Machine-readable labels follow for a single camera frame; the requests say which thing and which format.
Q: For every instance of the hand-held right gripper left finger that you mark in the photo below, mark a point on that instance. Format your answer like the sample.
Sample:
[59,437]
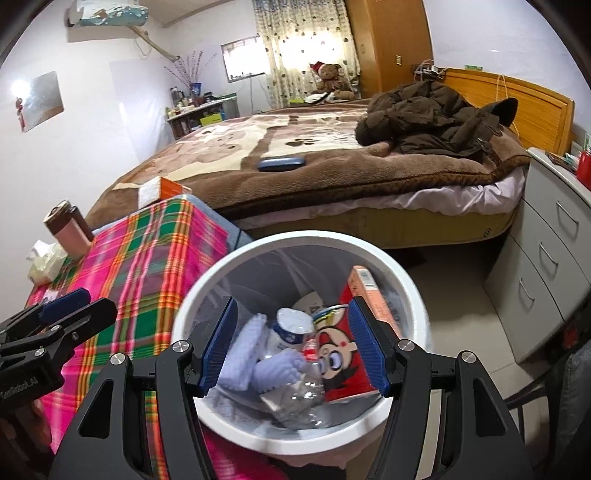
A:
[217,350]

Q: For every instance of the clear plastic bottle red label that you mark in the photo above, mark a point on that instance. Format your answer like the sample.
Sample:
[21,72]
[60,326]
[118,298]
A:
[300,401]

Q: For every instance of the brown paw print blanket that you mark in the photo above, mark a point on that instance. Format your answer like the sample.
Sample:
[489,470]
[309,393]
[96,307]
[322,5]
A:
[323,180]

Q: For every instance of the brown pink thermos mug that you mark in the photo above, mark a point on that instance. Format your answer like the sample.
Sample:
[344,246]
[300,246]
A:
[69,230]

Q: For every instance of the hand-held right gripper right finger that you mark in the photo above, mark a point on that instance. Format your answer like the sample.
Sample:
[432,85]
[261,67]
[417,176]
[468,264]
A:
[367,350]

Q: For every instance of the brown padded jacket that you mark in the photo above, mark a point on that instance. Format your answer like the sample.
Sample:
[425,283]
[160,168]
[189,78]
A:
[425,115]

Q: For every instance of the spotted beige curtain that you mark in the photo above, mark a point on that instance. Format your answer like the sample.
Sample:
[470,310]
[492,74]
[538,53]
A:
[295,46]

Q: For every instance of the orange tissue box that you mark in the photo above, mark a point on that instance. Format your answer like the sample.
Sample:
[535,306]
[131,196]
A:
[173,187]

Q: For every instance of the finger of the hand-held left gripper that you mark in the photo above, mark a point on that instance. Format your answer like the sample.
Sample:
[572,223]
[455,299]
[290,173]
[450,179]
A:
[87,321]
[64,304]

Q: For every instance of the white wall pipe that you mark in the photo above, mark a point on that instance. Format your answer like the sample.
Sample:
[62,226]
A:
[154,44]

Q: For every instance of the red cartoon noodle cup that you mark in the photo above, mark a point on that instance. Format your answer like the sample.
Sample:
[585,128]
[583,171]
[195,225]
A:
[341,360]

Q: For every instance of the covered wall air conditioner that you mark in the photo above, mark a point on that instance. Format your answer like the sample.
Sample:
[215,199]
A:
[111,11]

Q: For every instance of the clear plastic bin liner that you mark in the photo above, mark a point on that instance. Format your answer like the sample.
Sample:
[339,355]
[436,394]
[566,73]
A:
[258,272]

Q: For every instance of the dark cloth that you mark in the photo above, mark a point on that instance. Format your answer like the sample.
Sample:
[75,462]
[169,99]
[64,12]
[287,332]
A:
[575,392]

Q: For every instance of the vase with dry branches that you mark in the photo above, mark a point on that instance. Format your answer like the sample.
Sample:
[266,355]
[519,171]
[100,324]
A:
[196,87]

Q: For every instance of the white round trash bin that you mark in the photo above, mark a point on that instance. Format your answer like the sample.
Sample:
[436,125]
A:
[323,242]

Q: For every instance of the white side desk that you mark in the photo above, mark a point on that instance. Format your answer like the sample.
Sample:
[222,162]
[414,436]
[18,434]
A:
[203,110]

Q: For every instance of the blue glasses case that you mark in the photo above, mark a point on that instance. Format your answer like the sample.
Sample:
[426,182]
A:
[281,164]

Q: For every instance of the small window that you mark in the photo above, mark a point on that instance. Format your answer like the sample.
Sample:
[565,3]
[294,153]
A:
[242,57]

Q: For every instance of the orange cardboard box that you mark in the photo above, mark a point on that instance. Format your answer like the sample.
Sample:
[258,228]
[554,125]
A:
[369,286]

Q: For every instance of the wooden bed headboard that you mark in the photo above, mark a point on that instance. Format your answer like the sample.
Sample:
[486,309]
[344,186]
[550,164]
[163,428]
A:
[535,101]

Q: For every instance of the red hanging ornament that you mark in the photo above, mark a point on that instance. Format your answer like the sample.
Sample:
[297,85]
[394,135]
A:
[19,110]

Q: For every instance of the white drawer nightstand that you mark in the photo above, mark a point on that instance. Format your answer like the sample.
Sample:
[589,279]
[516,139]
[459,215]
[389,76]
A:
[531,258]

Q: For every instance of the soft tissue pack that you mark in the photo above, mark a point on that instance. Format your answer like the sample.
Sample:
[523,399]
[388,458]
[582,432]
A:
[44,265]

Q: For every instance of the frameless wall mirror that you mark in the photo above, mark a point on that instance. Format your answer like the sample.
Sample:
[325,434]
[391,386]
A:
[41,99]

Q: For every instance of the wooden wardrobe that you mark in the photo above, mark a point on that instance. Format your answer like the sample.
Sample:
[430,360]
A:
[392,41]

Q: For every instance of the brown teddy bear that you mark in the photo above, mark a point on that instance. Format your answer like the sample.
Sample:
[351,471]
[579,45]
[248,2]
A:
[330,76]

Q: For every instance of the purple fluffy cloth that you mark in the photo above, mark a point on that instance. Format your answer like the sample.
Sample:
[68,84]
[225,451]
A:
[244,346]

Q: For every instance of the bed mattress with sheet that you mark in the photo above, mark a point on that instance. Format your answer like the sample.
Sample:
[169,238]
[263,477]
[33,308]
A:
[415,226]

